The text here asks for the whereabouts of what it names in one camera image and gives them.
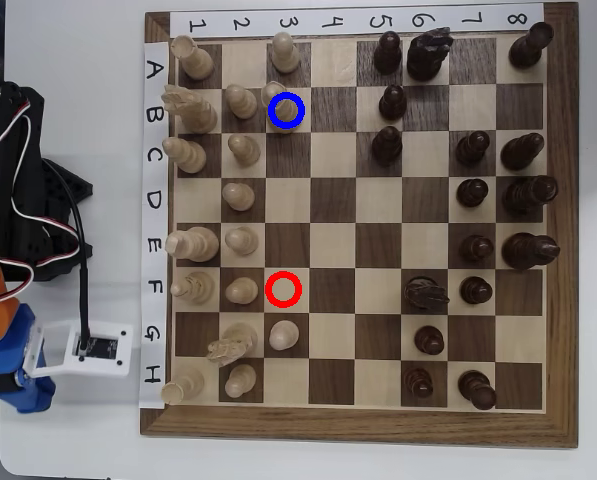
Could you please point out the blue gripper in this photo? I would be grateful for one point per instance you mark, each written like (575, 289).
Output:
(28, 395)

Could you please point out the light wooden queen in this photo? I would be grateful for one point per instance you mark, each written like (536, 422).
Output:
(286, 112)

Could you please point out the orange and black robot arm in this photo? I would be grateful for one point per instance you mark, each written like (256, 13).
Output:
(25, 170)

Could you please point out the light wooden rook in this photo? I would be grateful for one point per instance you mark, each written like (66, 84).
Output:
(183, 386)
(198, 62)

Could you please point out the light wooden bishop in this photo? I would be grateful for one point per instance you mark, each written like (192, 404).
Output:
(188, 156)
(195, 289)

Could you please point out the light wooden pawn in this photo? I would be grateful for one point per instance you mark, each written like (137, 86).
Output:
(241, 102)
(285, 55)
(241, 290)
(238, 196)
(283, 335)
(244, 150)
(240, 380)
(241, 241)

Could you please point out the light wooden knight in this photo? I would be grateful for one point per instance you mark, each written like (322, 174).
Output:
(238, 337)
(198, 112)

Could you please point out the light wooden king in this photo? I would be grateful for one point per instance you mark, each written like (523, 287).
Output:
(195, 245)

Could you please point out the white letter label strip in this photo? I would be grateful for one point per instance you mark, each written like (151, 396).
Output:
(153, 95)

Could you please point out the wooden chessboard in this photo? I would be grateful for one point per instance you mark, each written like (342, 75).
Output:
(358, 425)

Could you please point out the dark wooden pawn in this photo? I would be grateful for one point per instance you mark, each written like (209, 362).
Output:
(476, 249)
(393, 104)
(388, 55)
(472, 149)
(472, 193)
(475, 291)
(418, 384)
(429, 341)

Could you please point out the dark wooden knight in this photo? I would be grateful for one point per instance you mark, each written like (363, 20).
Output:
(423, 295)
(425, 60)

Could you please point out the dark wooden bishop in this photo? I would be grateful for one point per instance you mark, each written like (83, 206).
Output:
(520, 152)
(387, 147)

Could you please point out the dark wooden rook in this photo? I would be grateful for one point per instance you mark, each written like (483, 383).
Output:
(475, 390)
(528, 47)

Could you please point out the white number label strip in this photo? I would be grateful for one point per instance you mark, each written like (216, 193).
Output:
(310, 20)

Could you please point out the dark wooden king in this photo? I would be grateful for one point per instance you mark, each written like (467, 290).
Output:
(525, 251)

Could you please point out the dark wooden queen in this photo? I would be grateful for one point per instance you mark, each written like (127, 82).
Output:
(525, 196)

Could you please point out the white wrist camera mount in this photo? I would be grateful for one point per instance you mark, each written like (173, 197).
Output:
(98, 367)

